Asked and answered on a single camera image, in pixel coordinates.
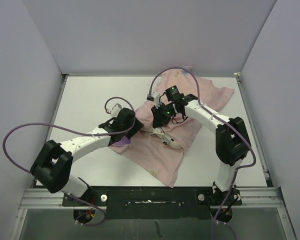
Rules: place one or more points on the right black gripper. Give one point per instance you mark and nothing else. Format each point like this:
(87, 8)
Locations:
(159, 121)

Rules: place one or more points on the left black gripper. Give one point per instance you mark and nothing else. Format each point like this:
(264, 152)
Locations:
(137, 126)

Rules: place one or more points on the cream pillow with bear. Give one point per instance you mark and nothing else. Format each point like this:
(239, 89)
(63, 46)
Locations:
(164, 137)

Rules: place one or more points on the pink pillowcase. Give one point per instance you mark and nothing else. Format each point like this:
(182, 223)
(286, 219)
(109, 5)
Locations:
(147, 149)

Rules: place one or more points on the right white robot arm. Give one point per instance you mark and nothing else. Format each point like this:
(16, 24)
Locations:
(229, 147)

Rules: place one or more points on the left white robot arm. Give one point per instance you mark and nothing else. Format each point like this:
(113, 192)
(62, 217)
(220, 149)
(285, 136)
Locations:
(52, 166)

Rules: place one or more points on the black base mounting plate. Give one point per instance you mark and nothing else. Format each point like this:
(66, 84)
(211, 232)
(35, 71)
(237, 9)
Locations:
(163, 203)

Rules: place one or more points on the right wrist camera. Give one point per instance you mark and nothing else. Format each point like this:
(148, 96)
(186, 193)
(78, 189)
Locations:
(154, 97)

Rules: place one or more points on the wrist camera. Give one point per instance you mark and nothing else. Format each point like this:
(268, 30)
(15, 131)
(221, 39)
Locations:
(114, 111)
(154, 97)

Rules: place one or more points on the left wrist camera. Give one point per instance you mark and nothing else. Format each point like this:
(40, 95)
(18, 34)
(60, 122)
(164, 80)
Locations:
(114, 111)

